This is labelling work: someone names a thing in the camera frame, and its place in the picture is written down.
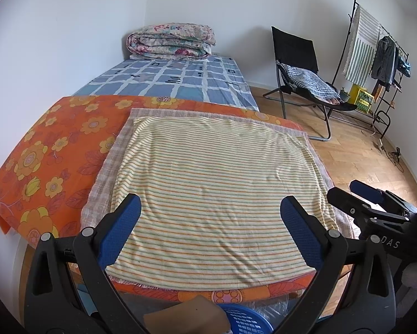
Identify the beige checked cloth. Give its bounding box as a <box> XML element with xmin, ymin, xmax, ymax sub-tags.
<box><xmin>80</xmin><ymin>107</ymin><xmax>361</xmax><ymax>241</ymax></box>

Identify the orange floral blanket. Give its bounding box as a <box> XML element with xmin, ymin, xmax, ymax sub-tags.
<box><xmin>0</xmin><ymin>96</ymin><xmax>313</xmax><ymax>303</ymax></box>

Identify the black clothes rack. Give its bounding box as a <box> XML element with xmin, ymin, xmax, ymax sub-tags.
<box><xmin>332</xmin><ymin>0</ymin><xmax>411</xmax><ymax>138</ymax></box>

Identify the yellow crate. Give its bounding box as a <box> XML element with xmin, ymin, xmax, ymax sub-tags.
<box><xmin>348</xmin><ymin>84</ymin><xmax>374</xmax><ymax>113</ymax></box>

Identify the striped yellow towel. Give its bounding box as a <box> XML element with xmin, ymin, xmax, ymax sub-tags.
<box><xmin>108</xmin><ymin>116</ymin><xmax>338</xmax><ymax>291</ymax></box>

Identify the blue plastic basket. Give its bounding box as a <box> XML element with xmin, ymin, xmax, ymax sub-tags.
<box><xmin>218</xmin><ymin>304</ymin><xmax>273</xmax><ymax>334</ymax></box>

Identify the dark hanging jacket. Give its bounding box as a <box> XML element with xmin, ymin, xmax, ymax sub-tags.
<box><xmin>371</xmin><ymin>36</ymin><xmax>398</xmax><ymax>90</ymax></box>

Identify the checked cloth on chair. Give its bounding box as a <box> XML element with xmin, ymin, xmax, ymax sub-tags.
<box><xmin>282</xmin><ymin>64</ymin><xmax>341</xmax><ymax>104</ymax></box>

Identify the blue hanging garment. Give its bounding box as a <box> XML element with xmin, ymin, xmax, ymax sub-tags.
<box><xmin>397</xmin><ymin>55</ymin><xmax>411</xmax><ymax>78</ymax></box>

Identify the striped hanging towel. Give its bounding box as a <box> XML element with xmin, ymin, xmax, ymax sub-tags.
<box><xmin>343</xmin><ymin>4</ymin><xmax>381</xmax><ymax>87</ymax></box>

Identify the black folding chair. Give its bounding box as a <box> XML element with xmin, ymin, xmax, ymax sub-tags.
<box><xmin>263</xmin><ymin>26</ymin><xmax>357</xmax><ymax>142</ymax></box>

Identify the blue checked mattress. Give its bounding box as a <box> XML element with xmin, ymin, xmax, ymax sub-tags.
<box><xmin>75</xmin><ymin>55</ymin><xmax>259</xmax><ymax>111</ymax></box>

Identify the folded floral quilt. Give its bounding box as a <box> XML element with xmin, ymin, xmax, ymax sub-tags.
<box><xmin>125</xmin><ymin>23</ymin><xmax>216</xmax><ymax>60</ymax></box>

